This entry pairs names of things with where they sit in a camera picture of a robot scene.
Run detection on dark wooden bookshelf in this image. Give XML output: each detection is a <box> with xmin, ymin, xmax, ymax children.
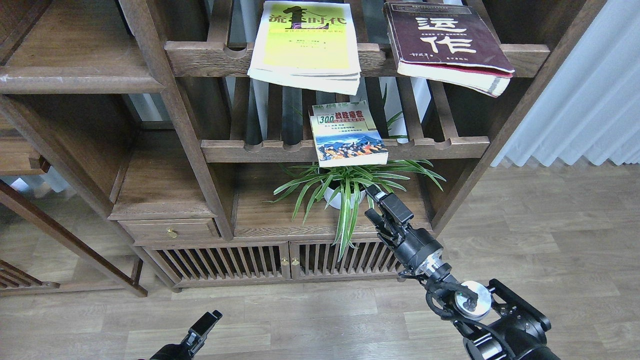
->
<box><xmin>1</xmin><ymin>0</ymin><xmax>605</xmax><ymax>292</ymax></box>

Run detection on colourful mountain cover book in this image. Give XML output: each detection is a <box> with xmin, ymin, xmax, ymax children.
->
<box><xmin>310</xmin><ymin>100</ymin><xmax>389</xmax><ymax>168</ymax></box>

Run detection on yellow green cover book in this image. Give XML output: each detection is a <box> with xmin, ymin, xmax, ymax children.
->
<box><xmin>247</xmin><ymin>0</ymin><xmax>361</xmax><ymax>96</ymax></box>

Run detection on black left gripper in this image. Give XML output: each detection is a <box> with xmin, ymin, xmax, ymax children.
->
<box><xmin>150</xmin><ymin>310</ymin><xmax>223</xmax><ymax>360</ymax></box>

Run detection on white plant pot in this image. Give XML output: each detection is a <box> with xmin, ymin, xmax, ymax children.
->
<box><xmin>323</xmin><ymin>185</ymin><xmax>367</xmax><ymax>210</ymax></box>

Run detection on dark maroon cover book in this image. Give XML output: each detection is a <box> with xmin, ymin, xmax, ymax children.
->
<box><xmin>382</xmin><ymin>1</ymin><xmax>515</xmax><ymax>98</ymax></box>

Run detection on white pleated curtain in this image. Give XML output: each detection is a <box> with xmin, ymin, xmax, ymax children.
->
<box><xmin>491</xmin><ymin>0</ymin><xmax>640</xmax><ymax>167</ymax></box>

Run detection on green spider plant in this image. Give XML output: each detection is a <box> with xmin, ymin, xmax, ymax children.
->
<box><xmin>273</xmin><ymin>157</ymin><xmax>445</xmax><ymax>258</ymax></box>

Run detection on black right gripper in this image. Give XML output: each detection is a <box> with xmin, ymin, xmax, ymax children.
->
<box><xmin>365</xmin><ymin>185</ymin><xmax>443</xmax><ymax>277</ymax></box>

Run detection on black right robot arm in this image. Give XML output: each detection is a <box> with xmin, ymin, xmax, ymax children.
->
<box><xmin>365</xmin><ymin>185</ymin><xmax>557</xmax><ymax>360</ymax></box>

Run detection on brass drawer knob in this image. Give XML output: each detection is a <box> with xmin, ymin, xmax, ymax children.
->
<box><xmin>166</xmin><ymin>227</ymin><xmax>179</xmax><ymax>239</ymax></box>

